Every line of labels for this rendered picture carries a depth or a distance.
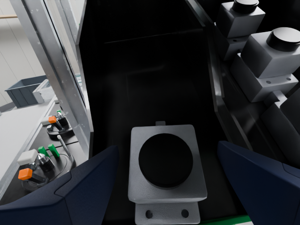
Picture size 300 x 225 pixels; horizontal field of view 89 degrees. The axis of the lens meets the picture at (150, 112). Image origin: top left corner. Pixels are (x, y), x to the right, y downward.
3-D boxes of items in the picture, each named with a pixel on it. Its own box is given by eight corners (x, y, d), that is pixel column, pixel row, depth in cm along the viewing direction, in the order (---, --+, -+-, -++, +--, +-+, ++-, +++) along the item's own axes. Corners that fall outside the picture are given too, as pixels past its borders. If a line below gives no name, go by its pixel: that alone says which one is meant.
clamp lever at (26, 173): (45, 183, 40) (27, 176, 34) (37, 186, 40) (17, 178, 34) (46, 170, 42) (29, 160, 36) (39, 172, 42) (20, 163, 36)
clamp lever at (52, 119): (63, 130, 61) (53, 119, 55) (58, 131, 60) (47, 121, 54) (63, 123, 63) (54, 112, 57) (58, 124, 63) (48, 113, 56)
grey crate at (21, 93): (70, 96, 191) (63, 79, 179) (15, 108, 180) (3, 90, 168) (75, 85, 227) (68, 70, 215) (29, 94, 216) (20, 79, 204)
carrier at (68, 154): (92, 200, 40) (74, 168, 33) (-13, 235, 36) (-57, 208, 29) (94, 141, 60) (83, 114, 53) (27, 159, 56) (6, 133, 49)
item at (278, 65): (282, 98, 20) (334, 49, 14) (249, 103, 19) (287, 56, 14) (249, 57, 24) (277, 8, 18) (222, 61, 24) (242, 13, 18)
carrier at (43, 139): (94, 140, 60) (83, 114, 54) (28, 159, 56) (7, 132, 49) (95, 111, 80) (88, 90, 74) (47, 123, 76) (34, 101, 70)
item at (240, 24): (249, 57, 24) (277, 8, 18) (222, 61, 24) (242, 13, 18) (227, 30, 29) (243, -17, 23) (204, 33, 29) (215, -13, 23)
